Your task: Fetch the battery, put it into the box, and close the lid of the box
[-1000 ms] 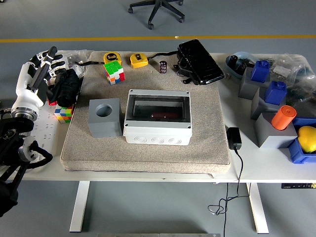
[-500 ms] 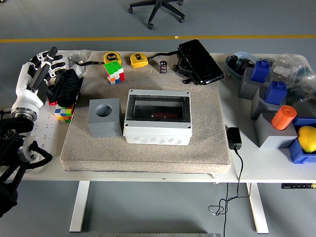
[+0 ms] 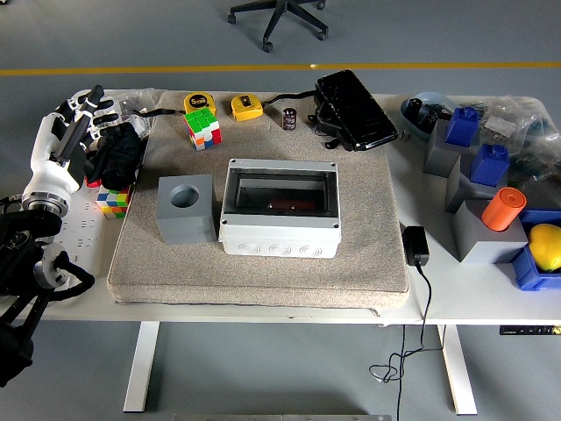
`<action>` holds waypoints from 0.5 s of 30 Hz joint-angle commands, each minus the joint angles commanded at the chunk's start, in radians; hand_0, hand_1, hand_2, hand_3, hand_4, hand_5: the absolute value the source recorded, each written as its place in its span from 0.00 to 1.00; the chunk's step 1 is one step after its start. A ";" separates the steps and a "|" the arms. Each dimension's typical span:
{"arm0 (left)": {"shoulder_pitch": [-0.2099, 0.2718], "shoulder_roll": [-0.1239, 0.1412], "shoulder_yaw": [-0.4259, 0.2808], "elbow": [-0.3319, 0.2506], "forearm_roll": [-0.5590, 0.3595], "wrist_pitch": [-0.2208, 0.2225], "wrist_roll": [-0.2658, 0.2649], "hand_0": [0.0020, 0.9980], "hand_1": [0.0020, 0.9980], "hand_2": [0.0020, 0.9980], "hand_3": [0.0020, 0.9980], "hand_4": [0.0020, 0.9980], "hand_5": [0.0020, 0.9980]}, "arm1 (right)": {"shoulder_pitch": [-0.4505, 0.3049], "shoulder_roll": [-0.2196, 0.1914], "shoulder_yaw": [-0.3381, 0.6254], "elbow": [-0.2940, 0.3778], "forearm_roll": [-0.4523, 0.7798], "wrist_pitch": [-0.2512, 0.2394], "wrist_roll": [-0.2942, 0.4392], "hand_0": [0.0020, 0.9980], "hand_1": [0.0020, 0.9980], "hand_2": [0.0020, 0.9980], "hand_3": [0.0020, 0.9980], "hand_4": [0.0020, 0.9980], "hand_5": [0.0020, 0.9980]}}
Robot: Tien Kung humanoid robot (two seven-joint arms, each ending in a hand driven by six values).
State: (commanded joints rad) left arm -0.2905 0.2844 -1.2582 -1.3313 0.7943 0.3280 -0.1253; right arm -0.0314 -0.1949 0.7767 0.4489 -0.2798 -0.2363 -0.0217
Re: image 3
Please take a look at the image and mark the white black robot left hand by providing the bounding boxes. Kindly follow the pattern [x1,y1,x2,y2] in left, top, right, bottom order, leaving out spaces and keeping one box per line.
[21,85,120,203]

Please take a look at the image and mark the white junction box clear lid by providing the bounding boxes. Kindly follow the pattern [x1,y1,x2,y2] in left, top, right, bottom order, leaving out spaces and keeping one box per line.
[217,158,342,259]

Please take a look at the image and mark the white power strip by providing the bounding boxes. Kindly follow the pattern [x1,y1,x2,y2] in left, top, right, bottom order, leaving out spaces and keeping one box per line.
[43,186,110,286]

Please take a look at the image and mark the small colourful puzzle cube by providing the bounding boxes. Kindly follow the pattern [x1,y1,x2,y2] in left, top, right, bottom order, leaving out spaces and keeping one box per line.
[96,183,134,219]

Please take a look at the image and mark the black cloth bundle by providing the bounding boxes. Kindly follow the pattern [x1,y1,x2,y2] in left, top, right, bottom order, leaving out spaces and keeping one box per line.
[85,122,146,192]

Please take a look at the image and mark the clear plastic bags with parts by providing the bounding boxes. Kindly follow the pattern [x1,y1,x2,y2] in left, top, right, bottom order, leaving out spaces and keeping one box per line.
[104,87,157,137]

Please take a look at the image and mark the grey block with round hole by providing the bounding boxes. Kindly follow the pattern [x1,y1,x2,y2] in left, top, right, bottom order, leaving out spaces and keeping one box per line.
[156,174,219,246]

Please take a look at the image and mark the large colourful puzzle cube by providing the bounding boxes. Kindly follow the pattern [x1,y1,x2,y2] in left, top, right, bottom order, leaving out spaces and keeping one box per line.
[182,108,223,153]

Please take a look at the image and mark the yellow round tape measure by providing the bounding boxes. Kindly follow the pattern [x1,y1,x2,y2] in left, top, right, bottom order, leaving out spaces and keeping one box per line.
[182,91,217,116]

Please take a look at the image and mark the yellow square tape measure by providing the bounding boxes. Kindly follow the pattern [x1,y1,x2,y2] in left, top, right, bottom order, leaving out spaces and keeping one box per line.
[230,93,265,123]

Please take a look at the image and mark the white table leg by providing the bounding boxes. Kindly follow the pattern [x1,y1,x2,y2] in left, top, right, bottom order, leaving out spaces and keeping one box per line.
[123,322,160,414]
[436,324,478,416]

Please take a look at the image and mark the grey-brown cushion mat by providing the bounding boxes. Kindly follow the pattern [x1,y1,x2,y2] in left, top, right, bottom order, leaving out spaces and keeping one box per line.
[107,89,412,310]

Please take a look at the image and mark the black office chair base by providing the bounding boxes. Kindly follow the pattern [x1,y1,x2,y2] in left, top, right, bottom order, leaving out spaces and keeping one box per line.
[226,0,330,54]

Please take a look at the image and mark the black glossy pedal case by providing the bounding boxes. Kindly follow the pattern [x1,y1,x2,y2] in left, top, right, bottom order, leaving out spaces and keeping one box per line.
[307,68,399,153]

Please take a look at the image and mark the black power adapter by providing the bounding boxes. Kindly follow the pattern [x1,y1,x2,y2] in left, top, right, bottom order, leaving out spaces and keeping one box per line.
[401,225,431,267]

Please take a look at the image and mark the grey holder block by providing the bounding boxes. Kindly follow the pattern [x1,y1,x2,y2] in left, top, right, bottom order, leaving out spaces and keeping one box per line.
[423,118,481,179]
[444,153,512,215]
[451,199,529,265]

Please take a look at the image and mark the blue-grey bowl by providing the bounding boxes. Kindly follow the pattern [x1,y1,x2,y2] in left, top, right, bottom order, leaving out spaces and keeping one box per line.
[400,90,459,142]

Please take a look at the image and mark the blue plastic block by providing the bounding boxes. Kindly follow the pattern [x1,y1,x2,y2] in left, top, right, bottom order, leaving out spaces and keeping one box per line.
[470,143,512,189]
[444,107,481,148]

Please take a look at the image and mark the pile of clear plastic bags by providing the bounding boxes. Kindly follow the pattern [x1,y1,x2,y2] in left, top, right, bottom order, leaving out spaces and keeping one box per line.
[471,94,561,211]

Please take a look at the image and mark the blue plastic bin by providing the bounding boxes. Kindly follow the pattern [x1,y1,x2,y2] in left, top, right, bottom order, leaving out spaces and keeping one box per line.
[509,209,561,292]

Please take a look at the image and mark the black table control panel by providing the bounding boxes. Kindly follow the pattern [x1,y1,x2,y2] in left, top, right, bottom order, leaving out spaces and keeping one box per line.
[499,325,561,337]

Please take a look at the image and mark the yellow lemon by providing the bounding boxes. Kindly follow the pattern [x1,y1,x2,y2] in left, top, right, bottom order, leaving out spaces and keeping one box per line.
[527,223,561,273]

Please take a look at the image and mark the black strap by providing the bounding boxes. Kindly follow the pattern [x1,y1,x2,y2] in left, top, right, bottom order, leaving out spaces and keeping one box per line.
[130,107,186,118]
[262,89,317,109]

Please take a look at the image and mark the black adapter cord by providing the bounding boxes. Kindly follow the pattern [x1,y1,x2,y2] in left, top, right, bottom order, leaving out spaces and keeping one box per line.
[368,261,446,421]

